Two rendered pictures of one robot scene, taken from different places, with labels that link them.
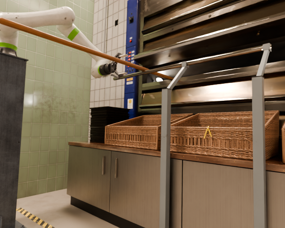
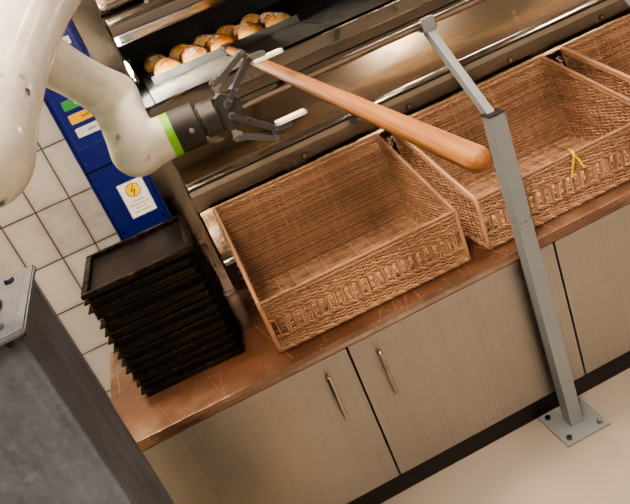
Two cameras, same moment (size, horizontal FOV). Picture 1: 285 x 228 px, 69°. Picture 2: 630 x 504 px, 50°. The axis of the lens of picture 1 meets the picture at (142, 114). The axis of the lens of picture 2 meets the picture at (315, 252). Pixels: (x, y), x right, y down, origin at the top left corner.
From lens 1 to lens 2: 1.61 m
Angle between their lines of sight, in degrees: 55
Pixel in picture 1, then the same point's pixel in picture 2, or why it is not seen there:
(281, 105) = (535, 42)
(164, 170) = (544, 283)
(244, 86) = (461, 22)
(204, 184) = (603, 255)
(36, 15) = (43, 30)
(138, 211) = (483, 403)
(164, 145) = (532, 237)
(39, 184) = not seen: outside the picture
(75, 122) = not seen: outside the picture
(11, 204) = not seen: outside the picture
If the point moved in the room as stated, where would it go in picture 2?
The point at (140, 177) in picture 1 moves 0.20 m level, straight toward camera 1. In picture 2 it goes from (464, 341) to (540, 344)
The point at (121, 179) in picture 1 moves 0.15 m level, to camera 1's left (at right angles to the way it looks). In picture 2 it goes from (411, 384) to (387, 425)
